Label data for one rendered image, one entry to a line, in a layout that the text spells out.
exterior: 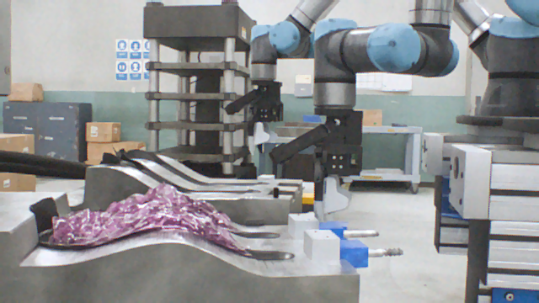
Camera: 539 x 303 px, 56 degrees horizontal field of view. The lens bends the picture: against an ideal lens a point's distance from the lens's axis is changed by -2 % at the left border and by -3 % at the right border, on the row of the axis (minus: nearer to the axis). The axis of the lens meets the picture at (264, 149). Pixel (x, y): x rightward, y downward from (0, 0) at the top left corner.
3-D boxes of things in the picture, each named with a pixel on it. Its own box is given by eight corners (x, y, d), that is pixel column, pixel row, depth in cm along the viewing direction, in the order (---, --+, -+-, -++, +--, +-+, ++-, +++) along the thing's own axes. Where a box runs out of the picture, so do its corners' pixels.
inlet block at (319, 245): (394, 266, 72) (396, 227, 71) (409, 277, 67) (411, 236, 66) (302, 268, 70) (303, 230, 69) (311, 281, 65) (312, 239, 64)
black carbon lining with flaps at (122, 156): (271, 192, 109) (272, 147, 108) (258, 205, 93) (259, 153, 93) (115, 185, 114) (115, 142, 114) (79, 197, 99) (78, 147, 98)
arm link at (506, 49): (490, 71, 112) (493, 9, 111) (482, 76, 125) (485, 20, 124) (549, 71, 109) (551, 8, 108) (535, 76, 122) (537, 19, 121)
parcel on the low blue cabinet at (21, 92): (45, 102, 773) (44, 82, 771) (31, 101, 740) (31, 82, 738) (19, 102, 780) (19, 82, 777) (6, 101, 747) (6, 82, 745)
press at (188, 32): (260, 195, 640) (264, 26, 625) (235, 220, 488) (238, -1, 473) (187, 192, 654) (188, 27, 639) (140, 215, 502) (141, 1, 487)
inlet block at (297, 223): (368, 246, 82) (370, 212, 82) (379, 254, 77) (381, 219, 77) (287, 247, 80) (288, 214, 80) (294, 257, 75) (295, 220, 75)
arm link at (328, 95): (310, 82, 89) (317, 85, 96) (310, 109, 89) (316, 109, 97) (354, 82, 87) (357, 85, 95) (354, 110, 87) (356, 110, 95)
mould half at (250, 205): (301, 220, 115) (303, 159, 114) (289, 251, 89) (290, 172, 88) (90, 209, 122) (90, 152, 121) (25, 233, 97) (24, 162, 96)
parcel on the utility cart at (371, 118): (377, 130, 700) (378, 109, 697) (381, 131, 667) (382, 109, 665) (347, 130, 701) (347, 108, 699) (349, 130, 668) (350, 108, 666)
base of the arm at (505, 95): (536, 117, 123) (539, 76, 122) (557, 118, 108) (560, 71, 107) (472, 115, 126) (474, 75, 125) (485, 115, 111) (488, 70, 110)
